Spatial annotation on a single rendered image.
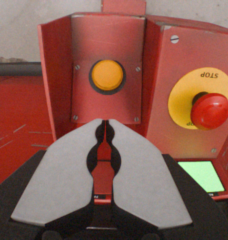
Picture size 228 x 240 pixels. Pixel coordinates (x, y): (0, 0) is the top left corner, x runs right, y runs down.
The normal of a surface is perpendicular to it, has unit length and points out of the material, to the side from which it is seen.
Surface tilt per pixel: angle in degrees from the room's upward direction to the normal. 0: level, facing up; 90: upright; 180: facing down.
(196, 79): 0
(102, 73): 35
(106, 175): 90
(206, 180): 90
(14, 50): 0
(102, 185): 90
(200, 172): 90
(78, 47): 0
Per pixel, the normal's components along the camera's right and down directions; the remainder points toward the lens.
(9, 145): 0.06, -0.82
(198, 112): -0.54, 0.43
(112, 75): 0.02, 0.00
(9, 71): 0.00, 0.57
